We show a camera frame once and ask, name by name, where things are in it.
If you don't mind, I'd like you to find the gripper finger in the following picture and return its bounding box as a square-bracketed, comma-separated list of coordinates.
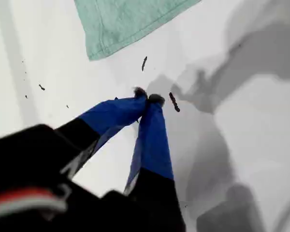
[123, 93, 186, 232]
[54, 87, 149, 170]

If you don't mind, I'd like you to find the pale green T-shirt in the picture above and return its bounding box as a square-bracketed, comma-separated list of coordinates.
[73, 0, 203, 61]

